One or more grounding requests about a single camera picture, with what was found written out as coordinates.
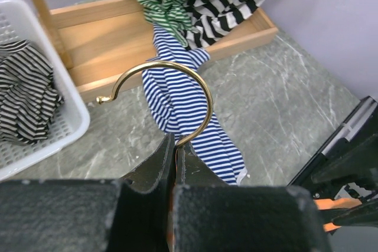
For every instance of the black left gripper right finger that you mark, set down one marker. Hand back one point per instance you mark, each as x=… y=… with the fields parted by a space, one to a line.
x=210 y=215

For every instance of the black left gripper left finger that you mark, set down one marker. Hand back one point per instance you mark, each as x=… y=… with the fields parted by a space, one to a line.
x=88 y=210

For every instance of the right wooden clothes rack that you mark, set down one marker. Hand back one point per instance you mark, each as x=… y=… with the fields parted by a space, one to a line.
x=98 y=41

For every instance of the black white zebra garment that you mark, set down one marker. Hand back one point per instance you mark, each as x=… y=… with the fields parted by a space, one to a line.
x=214 y=19

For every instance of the white perforated plastic basket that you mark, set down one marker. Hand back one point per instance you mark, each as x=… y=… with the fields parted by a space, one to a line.
x=71 y=119

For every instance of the blue white striped tank top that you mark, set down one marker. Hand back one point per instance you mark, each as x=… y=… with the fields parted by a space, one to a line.
x=178 y=105

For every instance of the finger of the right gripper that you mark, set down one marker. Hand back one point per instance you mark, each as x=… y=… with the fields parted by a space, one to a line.
x=348 y=212

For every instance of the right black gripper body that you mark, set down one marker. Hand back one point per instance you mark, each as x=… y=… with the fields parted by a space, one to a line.
x=346 y=164

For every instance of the dark striped tank top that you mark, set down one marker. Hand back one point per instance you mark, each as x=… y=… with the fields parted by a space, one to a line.
x=29 y=98

